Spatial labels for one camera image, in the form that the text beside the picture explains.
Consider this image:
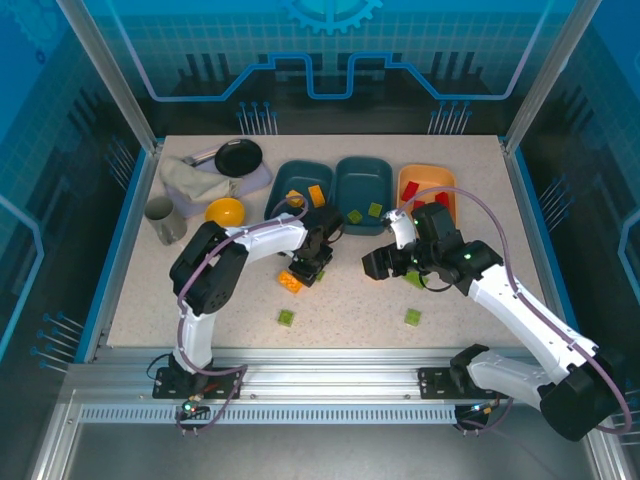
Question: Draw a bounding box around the teal plastic container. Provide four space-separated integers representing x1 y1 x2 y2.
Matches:
263 159 335 224
333 156 395 237

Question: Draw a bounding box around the orange plastic container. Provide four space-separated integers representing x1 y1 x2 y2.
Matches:
396 163 459 226

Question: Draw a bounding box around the yellow bowl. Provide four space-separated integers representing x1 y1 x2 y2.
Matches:
204 197 247 227

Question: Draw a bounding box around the black frying pan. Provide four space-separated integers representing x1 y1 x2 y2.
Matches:
214 138 264 178

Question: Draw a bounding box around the lavender tray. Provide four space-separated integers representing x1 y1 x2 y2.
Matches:
164 144 274 219

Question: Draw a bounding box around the gray cup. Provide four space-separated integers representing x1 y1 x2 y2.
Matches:
144 195 189 246

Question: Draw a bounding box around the beige cloth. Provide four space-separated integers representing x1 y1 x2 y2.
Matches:
159 156 241 204

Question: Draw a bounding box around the connector with green light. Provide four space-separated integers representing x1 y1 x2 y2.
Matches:
464 399 501 420
180 397 209 420

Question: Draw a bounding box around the right gripper black cable loop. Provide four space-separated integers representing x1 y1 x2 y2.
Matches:
418 273 454 294

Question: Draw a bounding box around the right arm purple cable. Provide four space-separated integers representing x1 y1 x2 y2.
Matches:
398 185 630 435

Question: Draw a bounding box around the aluminium rail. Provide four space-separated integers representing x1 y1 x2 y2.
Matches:
94 347 596 404

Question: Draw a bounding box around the slotted cable duct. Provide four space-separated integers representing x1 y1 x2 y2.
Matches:
79 405 459 425

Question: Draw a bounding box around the aluminium frame post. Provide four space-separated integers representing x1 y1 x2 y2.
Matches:
502 0 604 154
55 0 164 154

